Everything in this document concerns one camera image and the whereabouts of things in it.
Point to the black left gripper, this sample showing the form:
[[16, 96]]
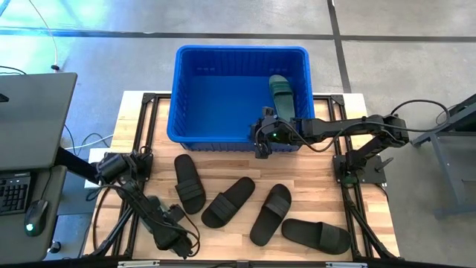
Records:
[[175, 242]]

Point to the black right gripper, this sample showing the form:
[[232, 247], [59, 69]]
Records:
[[280, 132]]

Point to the black slide sandal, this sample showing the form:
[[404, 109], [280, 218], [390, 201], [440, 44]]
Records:
[[316, 235], [190, 186], [269, 216], [227, 203]]

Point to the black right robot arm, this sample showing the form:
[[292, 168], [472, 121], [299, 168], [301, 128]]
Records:
[[334, 126]]

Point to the blue plastic bin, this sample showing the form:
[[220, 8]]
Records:
[[223, 108]]

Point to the white power adapter box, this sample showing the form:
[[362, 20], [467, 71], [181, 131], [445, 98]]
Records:
[[94, 155]]

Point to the black round knob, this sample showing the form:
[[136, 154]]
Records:
[[55, 246]]

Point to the black desk support bar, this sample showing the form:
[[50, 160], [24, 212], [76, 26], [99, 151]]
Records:
[[74, 164]]

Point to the dark grey desk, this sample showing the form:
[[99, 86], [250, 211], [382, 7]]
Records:
[[48, 186]]

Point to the black computer mouse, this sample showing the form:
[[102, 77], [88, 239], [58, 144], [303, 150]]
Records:
[[35, 216]]

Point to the black keyboard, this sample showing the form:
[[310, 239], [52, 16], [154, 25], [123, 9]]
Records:
[[15, 193]]

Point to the grey metal side table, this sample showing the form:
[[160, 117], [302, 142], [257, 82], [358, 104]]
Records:
[[457, 167]]

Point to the silver metal bracket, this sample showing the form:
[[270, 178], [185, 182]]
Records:
[[346, 265], [138, 264]]

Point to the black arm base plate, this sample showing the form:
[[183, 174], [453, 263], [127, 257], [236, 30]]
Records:
[[147, 165], [372, 175]]

